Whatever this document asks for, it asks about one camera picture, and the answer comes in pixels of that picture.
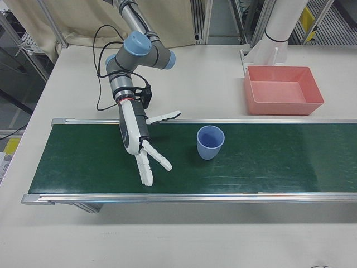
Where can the white bracket base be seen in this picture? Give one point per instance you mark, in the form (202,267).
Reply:
(265,54)

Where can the green conveyor belt, aluminium rails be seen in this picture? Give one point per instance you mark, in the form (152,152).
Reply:
(223,173)

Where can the blue plastic cup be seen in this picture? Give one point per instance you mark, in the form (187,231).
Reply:
(209,145)

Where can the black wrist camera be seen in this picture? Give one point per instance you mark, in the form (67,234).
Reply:
(145,96)

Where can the aluminium frame post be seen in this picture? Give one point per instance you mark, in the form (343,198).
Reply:
(53,25)

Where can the white cylindrical column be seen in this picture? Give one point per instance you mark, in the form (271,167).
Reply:
(281,22)

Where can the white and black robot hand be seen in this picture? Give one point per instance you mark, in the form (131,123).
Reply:
(131,125)

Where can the aluminium conveyor leg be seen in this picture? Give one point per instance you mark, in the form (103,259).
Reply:
(86,208)

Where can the grey robot arm, blue caps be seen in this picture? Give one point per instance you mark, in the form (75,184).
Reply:
(150,56)

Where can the pink plastic box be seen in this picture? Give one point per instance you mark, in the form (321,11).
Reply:
(279,93)

